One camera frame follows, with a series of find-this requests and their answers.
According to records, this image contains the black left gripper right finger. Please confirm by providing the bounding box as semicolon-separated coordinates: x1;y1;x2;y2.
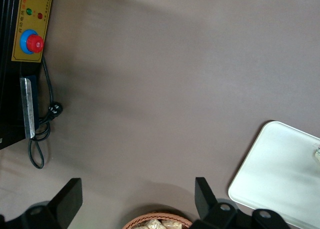
191;176;239;229

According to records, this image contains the clear-wrapped beige snack pack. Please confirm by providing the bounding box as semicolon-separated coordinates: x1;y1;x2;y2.
161;220;185;229
139;219;163;229

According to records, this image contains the round brown wicker basket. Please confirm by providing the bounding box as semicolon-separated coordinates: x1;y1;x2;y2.
121;211;194;229

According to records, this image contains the black machine with yellow panel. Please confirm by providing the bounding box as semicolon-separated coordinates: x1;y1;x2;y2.
0;0;55;150

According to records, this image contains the beige rectangular tray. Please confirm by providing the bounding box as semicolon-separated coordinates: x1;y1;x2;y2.
227;120;320;229

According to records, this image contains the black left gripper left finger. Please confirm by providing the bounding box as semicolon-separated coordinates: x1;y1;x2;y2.
22;177;84;229

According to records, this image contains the black power cable with plug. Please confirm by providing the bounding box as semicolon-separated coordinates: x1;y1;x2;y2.
27;55;64;170

